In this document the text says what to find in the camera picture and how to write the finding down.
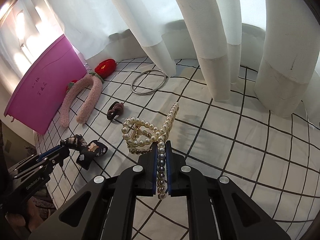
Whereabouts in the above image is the pearl hair claw clip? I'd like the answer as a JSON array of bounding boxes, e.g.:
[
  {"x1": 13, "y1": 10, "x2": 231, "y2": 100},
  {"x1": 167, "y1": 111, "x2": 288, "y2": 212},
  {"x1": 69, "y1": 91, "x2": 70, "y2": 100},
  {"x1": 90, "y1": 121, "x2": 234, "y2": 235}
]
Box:
[{"x1": 121, "y1": 102, "x2": 179, "y2": 200}]

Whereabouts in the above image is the black studded leather bracelet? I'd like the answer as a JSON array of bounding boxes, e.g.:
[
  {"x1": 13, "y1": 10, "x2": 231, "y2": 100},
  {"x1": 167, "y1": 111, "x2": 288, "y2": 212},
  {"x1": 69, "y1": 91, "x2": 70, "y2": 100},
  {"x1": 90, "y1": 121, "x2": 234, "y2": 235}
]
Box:
[{"x1": 60, "y1": 134, "x2": 88, "y2": 153}]

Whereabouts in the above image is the small dark scrunchie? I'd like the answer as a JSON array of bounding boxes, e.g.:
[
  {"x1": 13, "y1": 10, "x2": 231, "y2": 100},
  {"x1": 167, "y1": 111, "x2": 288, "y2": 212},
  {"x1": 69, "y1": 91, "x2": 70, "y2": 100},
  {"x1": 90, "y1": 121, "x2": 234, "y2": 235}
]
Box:
[{"x1": 107, "y1": 101, "x2": 124, "y2": 121}]

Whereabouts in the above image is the large silver bangle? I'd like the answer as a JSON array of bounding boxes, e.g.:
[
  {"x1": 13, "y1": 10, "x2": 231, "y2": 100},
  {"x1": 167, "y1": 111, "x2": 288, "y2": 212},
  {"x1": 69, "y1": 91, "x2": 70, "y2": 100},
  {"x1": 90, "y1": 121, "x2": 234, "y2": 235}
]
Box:
[{"x1": 130, "y1": 69, "x2": 168, "y2": 95}]

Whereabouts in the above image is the pink fuzzy strawberry headband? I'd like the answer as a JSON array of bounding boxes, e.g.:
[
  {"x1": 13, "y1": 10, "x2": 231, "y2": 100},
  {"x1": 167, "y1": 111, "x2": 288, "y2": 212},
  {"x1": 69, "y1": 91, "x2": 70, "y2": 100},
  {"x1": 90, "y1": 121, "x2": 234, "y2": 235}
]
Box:
[{"x1": 59, "y1": 58, "x2": 117, "y2": 129}]

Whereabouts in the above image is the person's left hand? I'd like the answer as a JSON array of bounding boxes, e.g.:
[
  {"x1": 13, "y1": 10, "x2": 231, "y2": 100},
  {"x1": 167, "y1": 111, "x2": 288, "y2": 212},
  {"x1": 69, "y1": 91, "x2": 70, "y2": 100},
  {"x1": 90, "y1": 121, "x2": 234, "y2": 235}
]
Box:
[{"x1": 5, "y1": 196, "x2": 56, "y2": 239}]

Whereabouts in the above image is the pink plastic storage bin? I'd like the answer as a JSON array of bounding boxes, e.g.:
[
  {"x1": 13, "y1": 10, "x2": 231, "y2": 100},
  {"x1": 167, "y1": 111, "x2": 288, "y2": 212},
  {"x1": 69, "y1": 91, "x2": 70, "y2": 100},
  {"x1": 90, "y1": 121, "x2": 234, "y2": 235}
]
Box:
[{"x1": 4, "y1": 35, "x2": 87, "y2": 134}]

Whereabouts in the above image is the white black grid bedsheet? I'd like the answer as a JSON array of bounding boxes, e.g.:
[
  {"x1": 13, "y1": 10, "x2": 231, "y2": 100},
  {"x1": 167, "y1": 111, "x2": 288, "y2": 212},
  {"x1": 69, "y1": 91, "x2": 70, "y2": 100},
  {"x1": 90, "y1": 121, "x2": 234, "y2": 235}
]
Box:
[{"x1": 35, "y1": 57, "x2": 319, "y2": 239}]

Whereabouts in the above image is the white curtain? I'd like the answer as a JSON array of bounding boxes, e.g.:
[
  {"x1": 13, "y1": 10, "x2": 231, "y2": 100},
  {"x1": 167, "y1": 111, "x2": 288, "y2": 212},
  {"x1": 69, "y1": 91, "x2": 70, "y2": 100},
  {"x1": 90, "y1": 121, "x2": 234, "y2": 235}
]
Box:
[{"x1": 1, "y1": 0, "x2": 319, "y2": 125}]

